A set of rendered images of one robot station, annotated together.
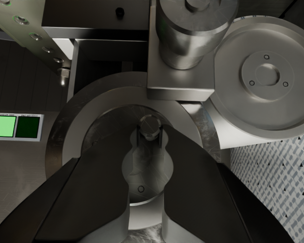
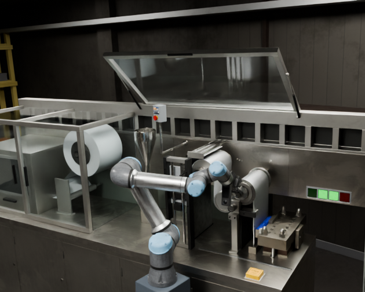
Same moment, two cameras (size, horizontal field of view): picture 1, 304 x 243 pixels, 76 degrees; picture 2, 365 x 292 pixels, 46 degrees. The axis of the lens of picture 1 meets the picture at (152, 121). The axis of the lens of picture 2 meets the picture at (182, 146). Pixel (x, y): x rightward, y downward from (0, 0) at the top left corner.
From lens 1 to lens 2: 229 cm
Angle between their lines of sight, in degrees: 31
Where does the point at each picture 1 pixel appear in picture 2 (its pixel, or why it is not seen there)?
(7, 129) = (320, 192)
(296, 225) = not seen: hidden behind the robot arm
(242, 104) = not seen: hidden behind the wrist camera
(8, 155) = (320, 181)
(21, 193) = (311, 165)
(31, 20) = (284, 226)
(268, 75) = not seen: hidden behind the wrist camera
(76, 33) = (251, 211)
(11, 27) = (293, 227)
